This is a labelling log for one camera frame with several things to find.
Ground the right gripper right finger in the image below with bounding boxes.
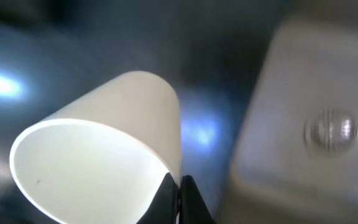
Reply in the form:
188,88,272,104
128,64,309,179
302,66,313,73
180,174,216,224

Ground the steel sink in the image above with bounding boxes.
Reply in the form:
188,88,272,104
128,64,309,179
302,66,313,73
215,14,358,224

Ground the white cup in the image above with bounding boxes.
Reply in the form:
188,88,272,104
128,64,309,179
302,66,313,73
9,70,183,224

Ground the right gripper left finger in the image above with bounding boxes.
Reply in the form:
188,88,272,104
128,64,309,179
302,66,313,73
136,172,180,224

